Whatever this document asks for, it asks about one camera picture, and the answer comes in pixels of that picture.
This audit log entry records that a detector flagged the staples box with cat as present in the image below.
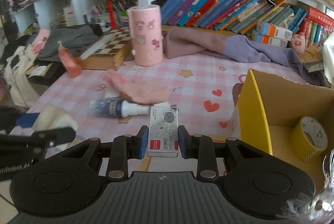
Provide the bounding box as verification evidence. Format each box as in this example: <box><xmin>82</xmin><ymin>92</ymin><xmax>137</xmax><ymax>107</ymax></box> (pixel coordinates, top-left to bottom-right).
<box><xmin>147</xmin><ymin>106</ymin><xmax>178</xmax><ymax>158</ymax></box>

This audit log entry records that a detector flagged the yellow packing tape roll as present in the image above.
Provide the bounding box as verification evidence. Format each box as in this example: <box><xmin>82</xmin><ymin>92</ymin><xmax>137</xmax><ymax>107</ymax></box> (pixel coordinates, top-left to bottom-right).
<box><xmin>289</xmin><ymin>116</ymin><xmax>328</xmax><ymax>162</ymax></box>

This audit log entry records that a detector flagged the cream white eraser block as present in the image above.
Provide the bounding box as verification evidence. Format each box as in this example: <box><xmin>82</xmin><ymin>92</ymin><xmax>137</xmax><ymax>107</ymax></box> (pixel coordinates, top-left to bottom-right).
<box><xmin>32</xmin><ymin>104</ymin><xmax>78</xmax><ymax>151</ymax></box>

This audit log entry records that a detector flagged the white tote bag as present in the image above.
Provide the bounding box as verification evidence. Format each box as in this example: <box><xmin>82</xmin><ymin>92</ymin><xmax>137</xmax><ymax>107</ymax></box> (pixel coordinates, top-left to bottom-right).
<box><xmin>4</xmin><ymin>45</ymin><xmax>39</xmax><ymax>108</ymax></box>

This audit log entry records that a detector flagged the blue spray bottle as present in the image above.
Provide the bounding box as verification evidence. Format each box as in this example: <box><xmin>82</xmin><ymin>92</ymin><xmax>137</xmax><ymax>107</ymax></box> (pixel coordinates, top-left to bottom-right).
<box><xmin>89</xmin><ymin>99</ymin><xmax>151</xmax><ymax>118</ymax></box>

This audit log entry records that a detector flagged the pink checkered tablecloth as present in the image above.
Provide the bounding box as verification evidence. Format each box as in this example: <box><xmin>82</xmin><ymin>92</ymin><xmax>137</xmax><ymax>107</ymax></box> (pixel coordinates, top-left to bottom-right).
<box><xmin>8</xmin><ymin>51</ymin><xmax>311</xmax><ymax>175</ymax></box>

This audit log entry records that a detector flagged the pink glove on table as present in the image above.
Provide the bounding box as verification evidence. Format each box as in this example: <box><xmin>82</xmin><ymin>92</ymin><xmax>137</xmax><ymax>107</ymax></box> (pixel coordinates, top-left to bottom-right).
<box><xmin>103</xmin><ymin>69</ymin><xmax>172</xmax><ymax>105</ymax></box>

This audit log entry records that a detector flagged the pink pump bottle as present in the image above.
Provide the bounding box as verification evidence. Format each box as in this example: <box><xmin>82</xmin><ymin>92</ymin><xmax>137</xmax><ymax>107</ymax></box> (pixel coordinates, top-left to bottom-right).
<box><xmin>58</xmin><ymin>41</ymin><xmax>82</xmax><ymax>78</ymax></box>

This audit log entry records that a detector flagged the yellow cardboard box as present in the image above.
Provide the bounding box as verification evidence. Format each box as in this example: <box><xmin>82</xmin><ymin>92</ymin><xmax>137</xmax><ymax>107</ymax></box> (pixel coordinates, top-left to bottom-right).
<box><xmin>230</xmin><ymin>70</ymin><xmax>333</xmax><ymax>190</ymax></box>

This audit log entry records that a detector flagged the wooden chessboard box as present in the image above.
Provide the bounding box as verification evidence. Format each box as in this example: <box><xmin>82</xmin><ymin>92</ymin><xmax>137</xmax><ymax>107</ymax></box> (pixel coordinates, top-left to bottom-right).
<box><xmin>78</xmin><ymin>27</ymin><xmax>133</xmax><ymax>70</ymax></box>

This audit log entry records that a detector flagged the grey clothing pile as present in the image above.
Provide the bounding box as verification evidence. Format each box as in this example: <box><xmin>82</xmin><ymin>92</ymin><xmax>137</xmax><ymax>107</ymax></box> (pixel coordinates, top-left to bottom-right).
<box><xmin>26</xmin><ymin>24</ymin><xmax>103</xmax><ymax>62</ymax></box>

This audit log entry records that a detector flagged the purple pink sweater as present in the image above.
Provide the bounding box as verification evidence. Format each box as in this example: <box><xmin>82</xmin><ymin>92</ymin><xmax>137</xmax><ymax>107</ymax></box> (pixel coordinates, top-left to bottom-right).
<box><xmin>162</xmin><ymin>27</ymin><xmax>325</xmax><ymax>87</ymax></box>

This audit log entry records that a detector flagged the red tassel ornament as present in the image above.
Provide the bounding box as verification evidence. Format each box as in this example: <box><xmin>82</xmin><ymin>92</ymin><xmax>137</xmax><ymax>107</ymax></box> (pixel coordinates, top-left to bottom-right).
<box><xmin>107</xmin><ymin>0</ymin><xmax>117</xmax><ymax>29</ymax></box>

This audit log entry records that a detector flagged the pink cylindrical sticker container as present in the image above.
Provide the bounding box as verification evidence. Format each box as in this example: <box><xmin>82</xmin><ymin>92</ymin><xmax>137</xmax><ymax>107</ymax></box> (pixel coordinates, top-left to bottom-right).
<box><xmin>127</xmin><ymin>5</ymin><xmax>164</xmax><ymax>67</ymax></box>

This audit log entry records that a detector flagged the orange white blue box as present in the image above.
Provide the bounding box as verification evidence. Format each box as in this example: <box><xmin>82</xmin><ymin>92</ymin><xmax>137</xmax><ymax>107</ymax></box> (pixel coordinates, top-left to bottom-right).
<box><xmin>256</xmin><ymin>21</ymin><xmax>293</xmax><ymax>41</ymax></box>

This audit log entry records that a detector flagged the row of leaning books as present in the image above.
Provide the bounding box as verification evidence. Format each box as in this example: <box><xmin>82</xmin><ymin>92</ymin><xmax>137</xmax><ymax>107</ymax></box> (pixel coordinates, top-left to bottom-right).
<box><xmin>161</xmin><ymin>0</ymin><xmax>333</xmax><ymax>48</ymax></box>

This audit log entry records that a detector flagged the pink pig plush toy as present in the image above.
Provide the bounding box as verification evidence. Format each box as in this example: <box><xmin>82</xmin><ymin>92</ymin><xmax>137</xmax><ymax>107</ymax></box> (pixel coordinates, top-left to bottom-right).
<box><xmin>289</xmin><ymin>32</ymin><xmax>306</xmax><ymax>55</ymax></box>

